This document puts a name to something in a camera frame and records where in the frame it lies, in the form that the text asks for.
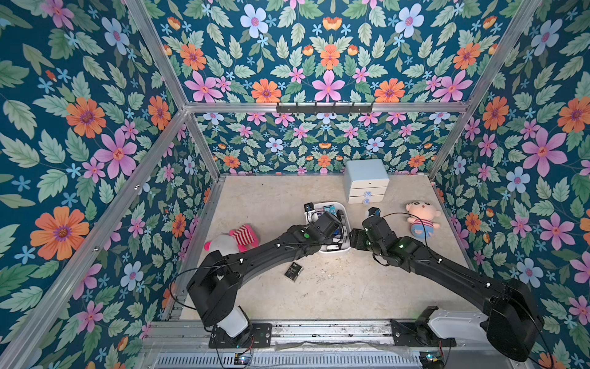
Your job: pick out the white ventilation grille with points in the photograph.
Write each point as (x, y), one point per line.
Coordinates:
(295, 359)

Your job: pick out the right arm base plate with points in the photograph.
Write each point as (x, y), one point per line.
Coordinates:
(417, 334)

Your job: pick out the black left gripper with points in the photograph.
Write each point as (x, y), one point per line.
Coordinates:
(327, 239)

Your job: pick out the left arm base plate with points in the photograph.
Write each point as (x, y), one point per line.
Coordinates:
(255, 336)

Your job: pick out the pink white striped plush toy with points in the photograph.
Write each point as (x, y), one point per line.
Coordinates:
(241, 239)

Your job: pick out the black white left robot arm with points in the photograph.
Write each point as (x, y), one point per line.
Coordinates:
(214, 286)

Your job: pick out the black Face tissue pack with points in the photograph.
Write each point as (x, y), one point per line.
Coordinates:
(294, 271)

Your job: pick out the pink bald baby doll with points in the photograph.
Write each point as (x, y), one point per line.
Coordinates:
(422, 216)

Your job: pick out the pale blue mini drawer chest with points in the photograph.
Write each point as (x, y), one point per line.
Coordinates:
(365, 181)

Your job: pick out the black wall hook rail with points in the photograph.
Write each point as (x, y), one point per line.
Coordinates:
(331, 108)

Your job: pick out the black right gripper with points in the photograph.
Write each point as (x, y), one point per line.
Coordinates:
(361, 235)

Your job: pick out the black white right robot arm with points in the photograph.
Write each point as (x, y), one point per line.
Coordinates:
(513, 321)

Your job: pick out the teal cartoon tissue pack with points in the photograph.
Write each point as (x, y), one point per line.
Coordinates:
(330, 208)

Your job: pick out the white plastic storage box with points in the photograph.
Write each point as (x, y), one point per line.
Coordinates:
(310, 208)

